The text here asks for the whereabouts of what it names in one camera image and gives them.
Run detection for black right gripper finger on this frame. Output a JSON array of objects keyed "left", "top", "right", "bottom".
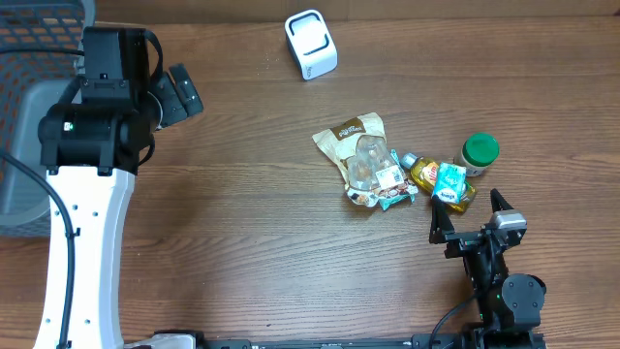
[
  {"left": 490, "top": 188, "right": 512, "bottom": 212},
  {"left": 429, "top": 195, "right": 454, "bottom": 244}
]

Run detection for teal tissue pack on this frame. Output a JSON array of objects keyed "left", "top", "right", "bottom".
[{"left": 432, "top": 163, "right": 466, "bottom": 205}]

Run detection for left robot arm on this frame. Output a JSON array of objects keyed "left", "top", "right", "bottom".
[{"left": 35, "top": 26, "right": 203, "bottom": 348}]

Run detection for white barcode scanner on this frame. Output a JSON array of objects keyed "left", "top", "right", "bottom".
[{"left": 284, "top": 9, "right": 338, "bottom": 80}]

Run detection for beige brown snack bag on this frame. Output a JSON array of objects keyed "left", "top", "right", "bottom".
[{"left": 312, "top": 112, "right": 404, "bottom": 207}]

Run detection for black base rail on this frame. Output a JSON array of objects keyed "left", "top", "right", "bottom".
[{"left": 124, "top": 331, "right": 546, "bottom": 349}]

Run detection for yellow drink bottle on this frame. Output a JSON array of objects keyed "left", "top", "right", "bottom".
[{"left": 399, "top": 153, "right": 478, "bottom": 213}]

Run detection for green lidded cup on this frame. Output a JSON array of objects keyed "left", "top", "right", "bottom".
[{"left": 454, "top": 133, "right": 500, "bottom": 176}]

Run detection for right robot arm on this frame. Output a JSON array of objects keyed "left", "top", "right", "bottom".
[{"left": 427, "top": 189, "right": 546, "bottom": 349}]

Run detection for teal wet wipes pack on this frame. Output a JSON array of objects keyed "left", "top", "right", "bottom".
[{"left": 379, "top": 149, "right": 419, "bottom": 211}]

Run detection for dark grey plastic basket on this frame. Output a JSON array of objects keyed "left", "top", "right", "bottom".
[{"left": 1, "top": 0, "right": 96, "bottom": 238}]

